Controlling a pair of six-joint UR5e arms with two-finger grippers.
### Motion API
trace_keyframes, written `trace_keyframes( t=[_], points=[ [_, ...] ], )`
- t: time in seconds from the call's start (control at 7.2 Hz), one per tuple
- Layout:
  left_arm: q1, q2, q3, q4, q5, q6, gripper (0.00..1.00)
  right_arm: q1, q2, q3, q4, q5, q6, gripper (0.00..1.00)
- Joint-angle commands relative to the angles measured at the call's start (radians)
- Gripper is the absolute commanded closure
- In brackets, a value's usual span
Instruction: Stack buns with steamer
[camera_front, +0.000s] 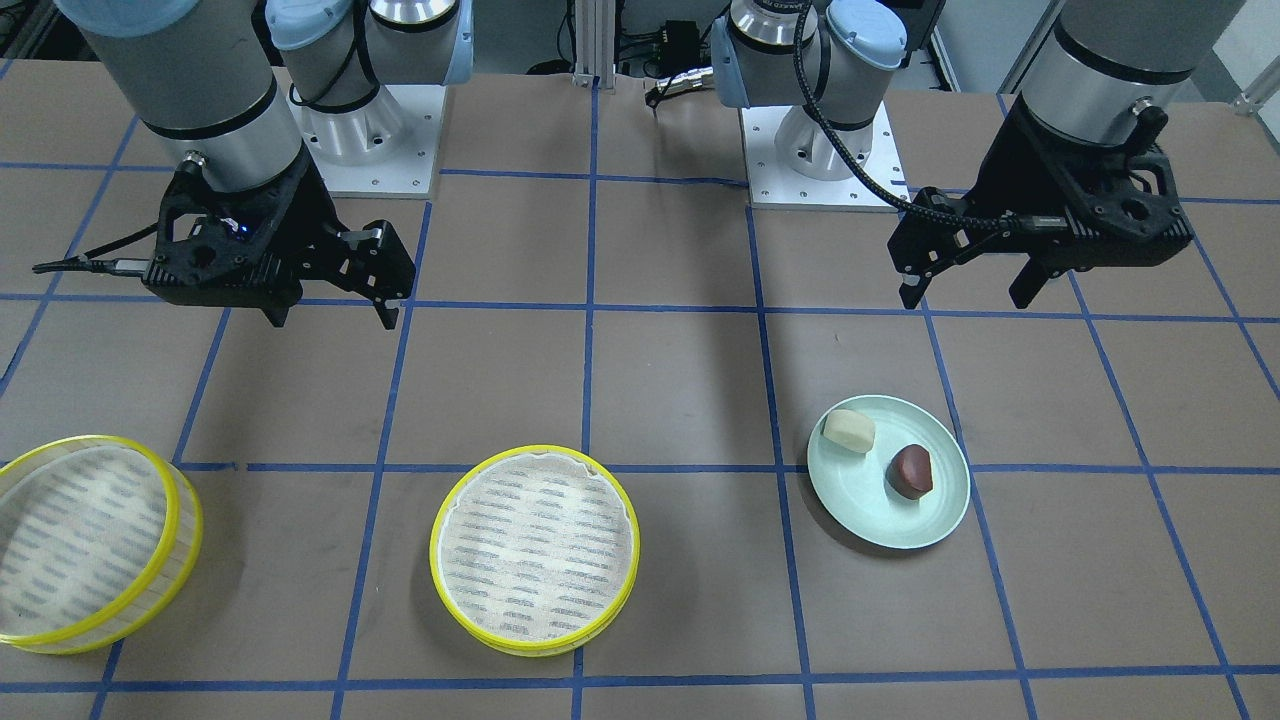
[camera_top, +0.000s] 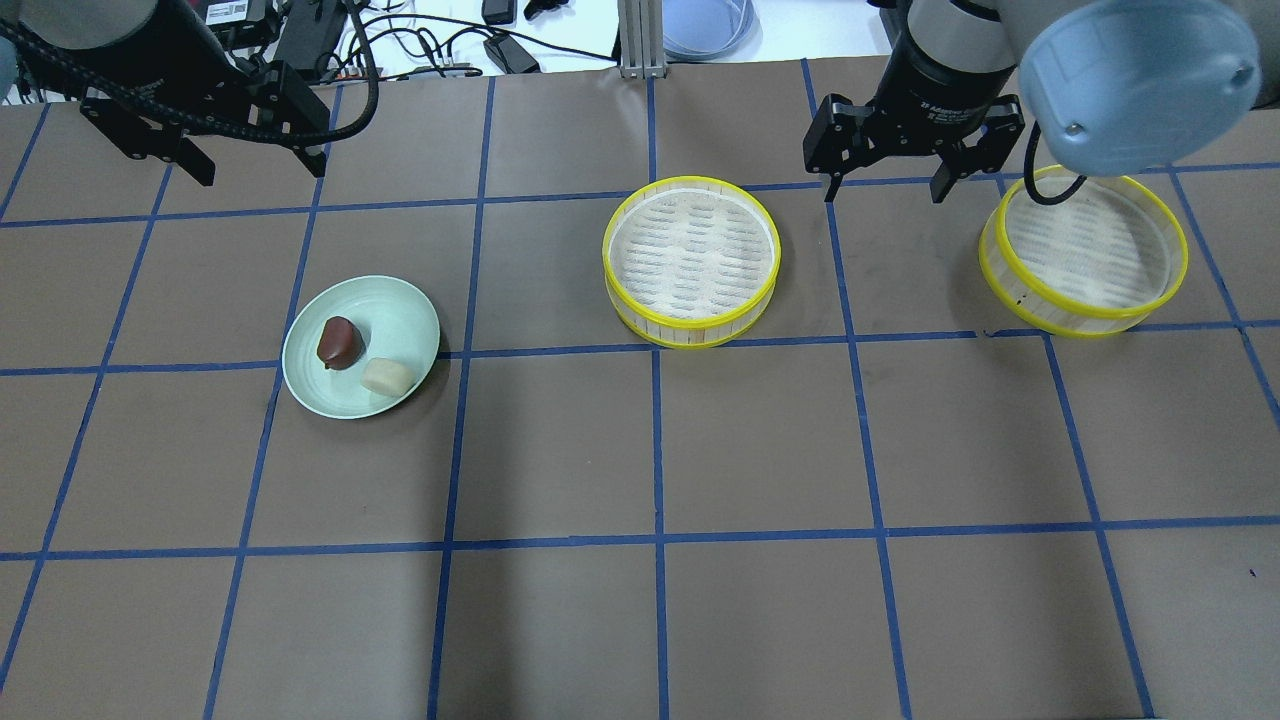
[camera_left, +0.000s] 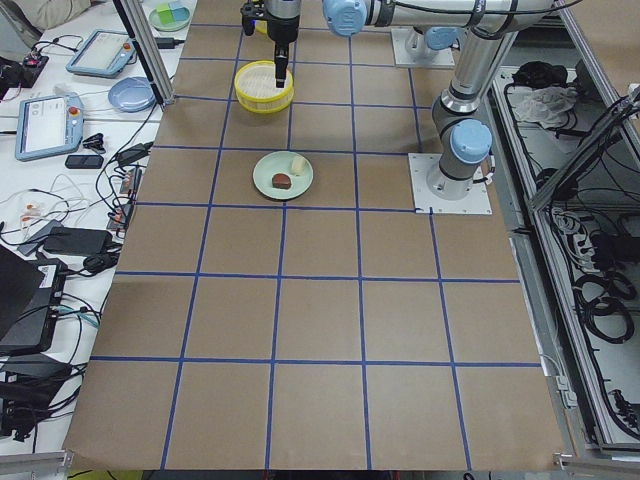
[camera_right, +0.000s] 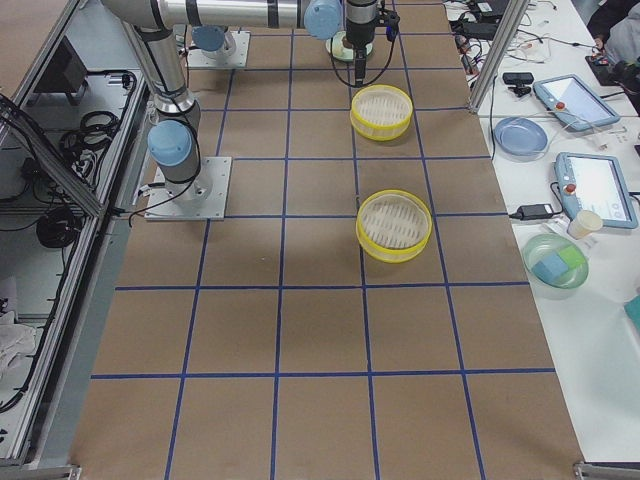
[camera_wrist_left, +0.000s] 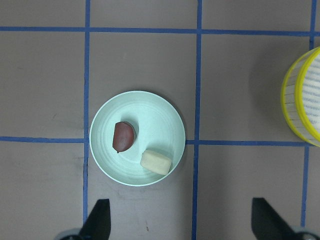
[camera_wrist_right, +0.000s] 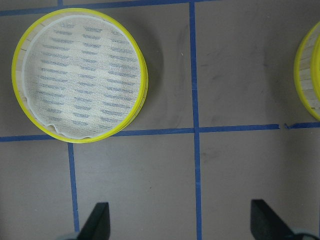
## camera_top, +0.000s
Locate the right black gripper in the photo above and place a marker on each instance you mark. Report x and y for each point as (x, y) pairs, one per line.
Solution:
(938, 82)

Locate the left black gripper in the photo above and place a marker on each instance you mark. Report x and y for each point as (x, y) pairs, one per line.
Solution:
(182, 62)

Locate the dark red bun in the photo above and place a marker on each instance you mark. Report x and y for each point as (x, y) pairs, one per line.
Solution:
(341, 344)

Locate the white bun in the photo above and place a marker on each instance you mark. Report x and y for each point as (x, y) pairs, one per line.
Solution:
(388, 378)

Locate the centre yellow bamboo steamer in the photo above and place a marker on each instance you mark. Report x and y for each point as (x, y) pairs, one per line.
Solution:
(690, 261)

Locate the side yellow bamboo steamer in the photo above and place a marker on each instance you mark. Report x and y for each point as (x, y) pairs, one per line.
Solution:
(1097, 264)

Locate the blue plate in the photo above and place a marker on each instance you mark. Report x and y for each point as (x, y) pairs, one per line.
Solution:
(705, 30)

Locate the light green plate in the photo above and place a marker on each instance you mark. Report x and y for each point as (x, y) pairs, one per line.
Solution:
(398, 321)

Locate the black power adapter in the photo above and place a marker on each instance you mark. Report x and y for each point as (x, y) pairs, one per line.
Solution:
(509, 56)

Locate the aluminium frame post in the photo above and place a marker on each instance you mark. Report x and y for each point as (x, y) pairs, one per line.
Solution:
(640, 32)

